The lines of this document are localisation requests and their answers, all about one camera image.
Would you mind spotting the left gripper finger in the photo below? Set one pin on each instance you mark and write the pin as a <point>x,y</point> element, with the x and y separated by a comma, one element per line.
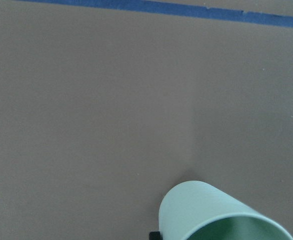
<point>155,235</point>

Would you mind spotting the mint green cup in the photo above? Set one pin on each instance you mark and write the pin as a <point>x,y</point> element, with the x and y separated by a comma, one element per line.
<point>196,210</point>

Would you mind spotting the brown paper table cover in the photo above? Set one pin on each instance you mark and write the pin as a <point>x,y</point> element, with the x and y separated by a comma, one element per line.
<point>103,111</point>

